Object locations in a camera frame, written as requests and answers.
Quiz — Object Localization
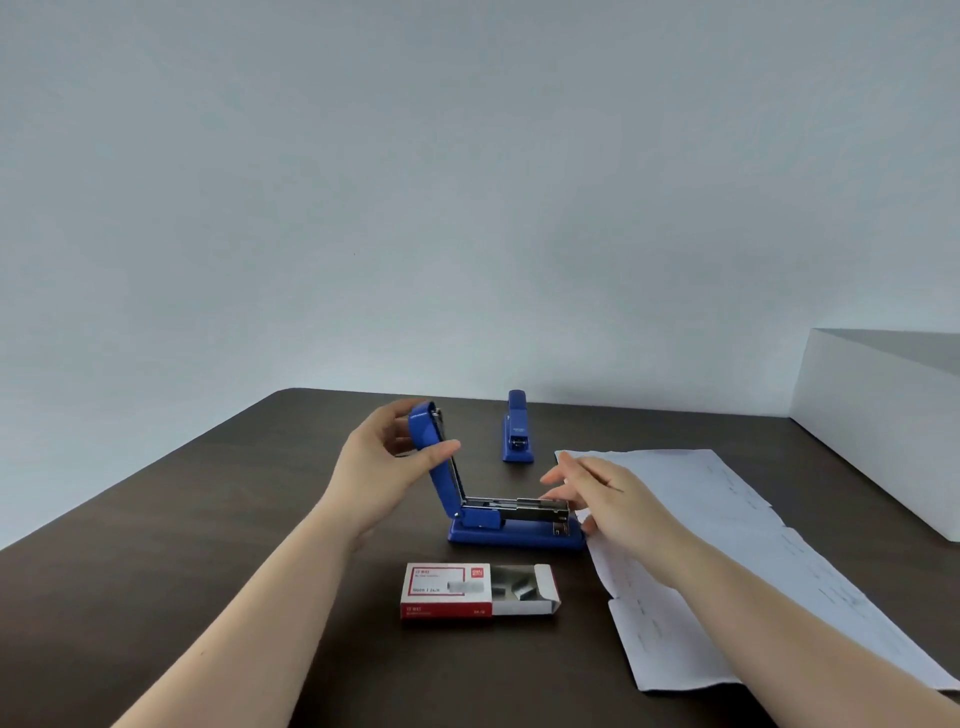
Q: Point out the red and white staple box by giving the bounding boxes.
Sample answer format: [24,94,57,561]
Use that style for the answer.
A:
[399,562,562,622]

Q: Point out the person's right hand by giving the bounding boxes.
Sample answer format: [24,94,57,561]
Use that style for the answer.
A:
[539,452,703,590]

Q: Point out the person's left forearm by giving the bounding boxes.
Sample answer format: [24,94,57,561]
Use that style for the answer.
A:
[112,502,361,728]

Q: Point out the person's right forearm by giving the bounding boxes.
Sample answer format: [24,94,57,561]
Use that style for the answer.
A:
[663,532,960,728]

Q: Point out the blue stapler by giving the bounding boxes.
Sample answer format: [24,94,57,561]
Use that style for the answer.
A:
[407,401,588,554]
[501,389,536,465]

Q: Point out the white paper stack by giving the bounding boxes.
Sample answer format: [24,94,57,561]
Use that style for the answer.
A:
[554,448,960,693]

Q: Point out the person's left hand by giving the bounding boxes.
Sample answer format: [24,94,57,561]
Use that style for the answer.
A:
[322,397,463,553]

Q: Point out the large white box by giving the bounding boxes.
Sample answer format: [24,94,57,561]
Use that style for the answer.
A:
[788,327,960,544]

